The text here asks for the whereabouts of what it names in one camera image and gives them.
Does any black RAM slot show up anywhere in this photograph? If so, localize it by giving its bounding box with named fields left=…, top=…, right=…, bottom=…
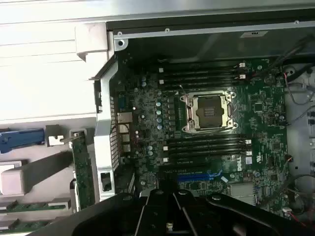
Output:
left=158, top=68, right=247, bottom=76
left=163, top=134, right=252, bottom=143
left=163, top=147, right=252, bottom=156
left=163, top=141, right=252, bottom=149
left=158, top=81, right=247, bottom=89
left=158, top=75, right=247, bottom=83
left=158, top=62, right=247, bottom=70
left=163, top=155, right=252, bottom=165

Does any green RAM stick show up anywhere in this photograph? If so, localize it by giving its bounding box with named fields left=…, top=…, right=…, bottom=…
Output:
left=0, top=219, right=51, bottom=231
left=72, top=132, right=96, bottom=212
left=0, top=200, right=72, bottom=213

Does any blue expansion slot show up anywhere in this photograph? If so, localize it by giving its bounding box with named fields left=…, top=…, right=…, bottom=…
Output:
left=176, top=169, right=222, bottom=183

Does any black expansion slot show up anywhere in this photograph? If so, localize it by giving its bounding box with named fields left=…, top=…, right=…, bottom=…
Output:
left=159, top=164, right=212, bottom=173

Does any silver chipset heatsink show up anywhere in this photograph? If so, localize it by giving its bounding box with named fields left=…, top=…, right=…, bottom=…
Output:
left=230, top=183, right=255, bottom=206

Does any silver rear port block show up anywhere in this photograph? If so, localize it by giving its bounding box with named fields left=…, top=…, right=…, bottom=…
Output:
left=116, top=112, right=133, bottom=153

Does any silver and black PC case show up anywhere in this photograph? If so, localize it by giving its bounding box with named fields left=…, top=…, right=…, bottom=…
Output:
left=93, top=7, right=315, bottom=236

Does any metal CPU socket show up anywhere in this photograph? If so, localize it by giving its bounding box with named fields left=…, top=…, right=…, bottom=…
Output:
left=179, top=88, right=240, bottom=135

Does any green Dell motherboard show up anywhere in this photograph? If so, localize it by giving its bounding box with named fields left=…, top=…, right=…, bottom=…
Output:
left=115, top=56, right=297, bottom=216

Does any blue plastic disk carrier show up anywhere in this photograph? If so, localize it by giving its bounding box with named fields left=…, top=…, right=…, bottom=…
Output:
left=0, top=128, right=45, bottom=154

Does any white case label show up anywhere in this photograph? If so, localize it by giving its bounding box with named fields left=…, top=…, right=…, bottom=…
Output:
left=239, top=30, right=270, bottom=39

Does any thin black wire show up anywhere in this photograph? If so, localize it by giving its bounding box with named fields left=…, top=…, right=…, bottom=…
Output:
left=285, top=172, right=315, bottom=197

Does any white corner bracket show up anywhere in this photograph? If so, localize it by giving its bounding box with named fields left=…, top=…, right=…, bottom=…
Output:
left=74, top=22, right=116, bottom=82

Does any black wire bundle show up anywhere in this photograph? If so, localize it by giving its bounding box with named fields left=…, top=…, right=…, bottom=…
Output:
left=269, top=33, right=315, bottom=83

